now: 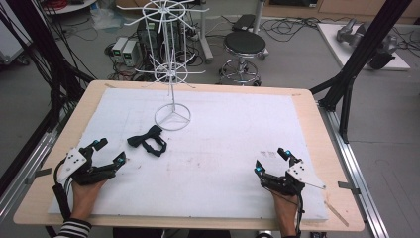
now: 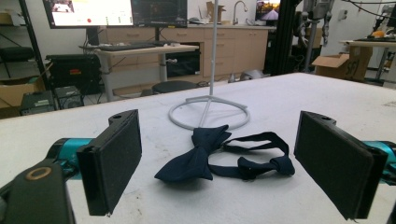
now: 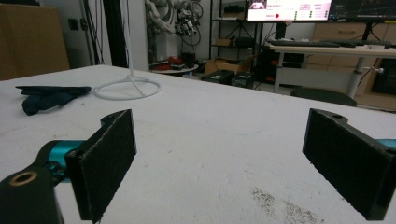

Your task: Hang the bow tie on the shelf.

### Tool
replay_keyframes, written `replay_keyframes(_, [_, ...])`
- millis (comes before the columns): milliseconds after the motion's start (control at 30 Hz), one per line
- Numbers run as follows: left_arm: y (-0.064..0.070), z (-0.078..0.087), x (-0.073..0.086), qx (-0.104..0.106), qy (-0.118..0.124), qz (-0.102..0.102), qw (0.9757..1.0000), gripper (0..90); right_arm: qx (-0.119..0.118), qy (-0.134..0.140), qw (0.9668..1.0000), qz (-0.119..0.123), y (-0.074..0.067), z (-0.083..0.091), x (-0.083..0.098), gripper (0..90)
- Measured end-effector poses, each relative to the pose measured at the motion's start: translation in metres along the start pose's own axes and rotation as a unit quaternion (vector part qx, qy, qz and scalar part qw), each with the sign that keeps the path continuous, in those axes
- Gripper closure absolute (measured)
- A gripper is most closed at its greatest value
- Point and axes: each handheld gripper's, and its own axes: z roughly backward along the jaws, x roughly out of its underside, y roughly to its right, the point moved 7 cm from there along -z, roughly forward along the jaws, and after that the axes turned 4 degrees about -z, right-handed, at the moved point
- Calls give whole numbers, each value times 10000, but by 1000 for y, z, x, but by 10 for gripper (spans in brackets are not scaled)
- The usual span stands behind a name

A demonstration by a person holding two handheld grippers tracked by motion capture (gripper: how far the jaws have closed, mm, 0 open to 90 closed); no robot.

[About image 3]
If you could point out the small round table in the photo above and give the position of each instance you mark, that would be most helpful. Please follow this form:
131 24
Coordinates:
176 70

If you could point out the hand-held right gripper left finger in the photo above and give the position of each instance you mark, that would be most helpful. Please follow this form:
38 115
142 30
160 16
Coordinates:
102 161

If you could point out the open cardboard box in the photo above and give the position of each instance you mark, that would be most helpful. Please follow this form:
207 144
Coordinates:
227 65

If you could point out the black office chair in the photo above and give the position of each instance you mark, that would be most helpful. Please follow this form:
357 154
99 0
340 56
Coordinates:
323 96

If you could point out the white round-base stand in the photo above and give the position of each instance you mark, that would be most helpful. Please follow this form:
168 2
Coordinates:
130 84

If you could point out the black equipment case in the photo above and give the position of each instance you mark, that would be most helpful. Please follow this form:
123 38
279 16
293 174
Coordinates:
218 76

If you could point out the black keyboard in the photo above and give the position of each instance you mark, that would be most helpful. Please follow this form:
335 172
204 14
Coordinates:
303 43

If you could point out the white standing desk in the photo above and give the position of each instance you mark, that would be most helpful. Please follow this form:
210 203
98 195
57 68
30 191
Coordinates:
336 62

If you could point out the dark blue cloth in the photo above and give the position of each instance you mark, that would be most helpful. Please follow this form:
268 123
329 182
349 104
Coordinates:
46 96

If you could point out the dark computer monitor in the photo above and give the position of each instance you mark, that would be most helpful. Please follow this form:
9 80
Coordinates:
362 9

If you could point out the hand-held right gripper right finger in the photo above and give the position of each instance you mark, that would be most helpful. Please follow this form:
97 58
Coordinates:
348 155

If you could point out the wide computer monitor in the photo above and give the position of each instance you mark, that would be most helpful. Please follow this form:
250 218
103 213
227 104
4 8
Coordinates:
288 10

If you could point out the black metal shelf rack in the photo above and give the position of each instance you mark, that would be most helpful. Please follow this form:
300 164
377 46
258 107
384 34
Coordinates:
236 31

